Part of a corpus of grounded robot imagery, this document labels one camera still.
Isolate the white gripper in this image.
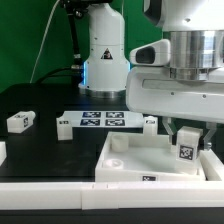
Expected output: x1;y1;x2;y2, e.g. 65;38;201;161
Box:
126;66;224;151

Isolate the white square tabletop part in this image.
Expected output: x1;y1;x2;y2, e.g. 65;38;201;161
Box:
95;132;205;182

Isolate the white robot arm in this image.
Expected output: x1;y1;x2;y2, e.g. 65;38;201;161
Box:
80;0;224;150

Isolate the white right fence wall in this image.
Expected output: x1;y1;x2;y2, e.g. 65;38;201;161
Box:
200;150;224;181

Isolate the white fence wall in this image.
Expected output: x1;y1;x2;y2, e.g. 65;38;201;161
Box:
0;181;224;210
0;141;7;166
200;150;224;181

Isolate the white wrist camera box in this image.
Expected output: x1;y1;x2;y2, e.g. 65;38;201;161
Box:
129;39;171;67

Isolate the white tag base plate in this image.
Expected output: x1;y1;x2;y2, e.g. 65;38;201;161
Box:
63;111;144;128

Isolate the black cable bundle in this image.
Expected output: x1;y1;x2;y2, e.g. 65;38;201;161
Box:
35;0;98;84

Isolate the white cable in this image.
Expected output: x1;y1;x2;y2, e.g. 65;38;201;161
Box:
29;0;62;84

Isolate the white left fence wall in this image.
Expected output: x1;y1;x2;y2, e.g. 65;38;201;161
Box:
0;141;7;166

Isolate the white front fence wall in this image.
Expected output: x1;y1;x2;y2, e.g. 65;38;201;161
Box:
0;181;224;210

